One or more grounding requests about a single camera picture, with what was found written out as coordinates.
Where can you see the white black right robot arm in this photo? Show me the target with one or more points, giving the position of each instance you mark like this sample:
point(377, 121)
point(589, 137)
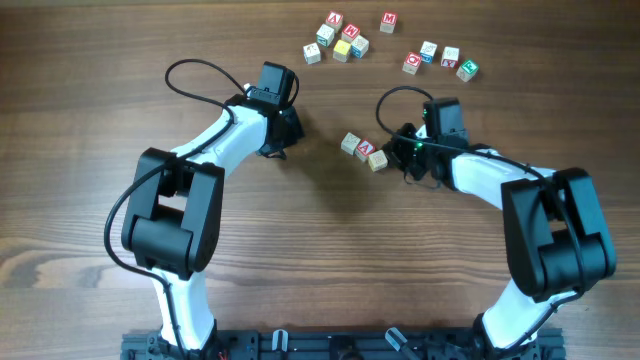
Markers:
point(557, 241)

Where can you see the red X letter block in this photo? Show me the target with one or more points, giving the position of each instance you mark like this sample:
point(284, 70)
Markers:
point(450, 57)

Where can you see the yellow wooden block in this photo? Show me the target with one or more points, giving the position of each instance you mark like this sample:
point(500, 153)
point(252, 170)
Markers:
point(341, 51)

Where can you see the blue edged wooden block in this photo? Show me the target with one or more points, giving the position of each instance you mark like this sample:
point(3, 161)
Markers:
point(428, 51)

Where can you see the red A letter block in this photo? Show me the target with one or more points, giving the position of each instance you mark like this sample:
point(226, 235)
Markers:
point(364, 149)

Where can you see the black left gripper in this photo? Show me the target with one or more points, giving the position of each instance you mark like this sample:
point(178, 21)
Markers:
point(297, 135)

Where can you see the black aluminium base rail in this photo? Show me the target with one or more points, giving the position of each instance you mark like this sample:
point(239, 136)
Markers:
point(444, 343)

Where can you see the green edged picture block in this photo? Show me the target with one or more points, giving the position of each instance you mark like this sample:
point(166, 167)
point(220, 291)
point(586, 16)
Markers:
point(325, 35)

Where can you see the red M letter block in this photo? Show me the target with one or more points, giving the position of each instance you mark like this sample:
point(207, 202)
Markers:
point(388, 22)

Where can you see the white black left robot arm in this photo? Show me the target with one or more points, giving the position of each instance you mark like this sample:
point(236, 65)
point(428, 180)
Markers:
point(173, 212)

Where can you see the green E letter block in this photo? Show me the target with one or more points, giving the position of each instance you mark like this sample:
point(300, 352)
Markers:
point(467, 70)

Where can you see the red Q letter block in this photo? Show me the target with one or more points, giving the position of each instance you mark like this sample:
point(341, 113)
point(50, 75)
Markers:
point(412, 63)

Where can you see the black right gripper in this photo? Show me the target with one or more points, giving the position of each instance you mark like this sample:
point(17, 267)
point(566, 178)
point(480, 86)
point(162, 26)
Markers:
point(394, 151)

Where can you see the red W letter block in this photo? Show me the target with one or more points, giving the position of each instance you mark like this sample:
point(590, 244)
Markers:
point(350, 32)

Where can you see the yellow edged B block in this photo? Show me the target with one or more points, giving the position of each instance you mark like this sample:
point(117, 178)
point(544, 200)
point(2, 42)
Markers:
point(377, 160)

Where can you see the blue edged picture block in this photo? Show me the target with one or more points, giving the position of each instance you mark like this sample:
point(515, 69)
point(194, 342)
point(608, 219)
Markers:
point(359, 46)

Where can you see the red V letter block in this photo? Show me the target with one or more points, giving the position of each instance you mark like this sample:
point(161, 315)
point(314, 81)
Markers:
point(334, 20)

